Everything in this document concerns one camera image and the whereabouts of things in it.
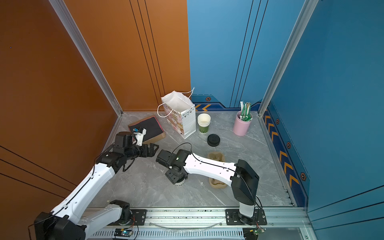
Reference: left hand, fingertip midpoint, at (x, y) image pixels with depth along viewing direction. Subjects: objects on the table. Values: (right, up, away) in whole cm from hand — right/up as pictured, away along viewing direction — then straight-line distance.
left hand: (152, 143), depth 81 cm
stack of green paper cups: (+29, +12, +17) cm, 36 cm away
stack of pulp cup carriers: (+38, -9, +9) cm, 40 cm away
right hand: (+14, -17, -2) cm, 22 cm away
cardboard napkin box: (0, +3, +21) cm, 21 cm away
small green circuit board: (-11, -41, -10) cm, 44 cm away
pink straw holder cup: (+55, +9, +21) cm, 59 cm away
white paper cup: (+15, -22, +1) cm, 27 cm away
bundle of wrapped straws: (+56, +17, +15) cm, 60 cm away
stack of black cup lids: (+35, 0, +19) cm, 40 cm away
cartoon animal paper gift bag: (+14, +19, +6) cm, 25 cm away
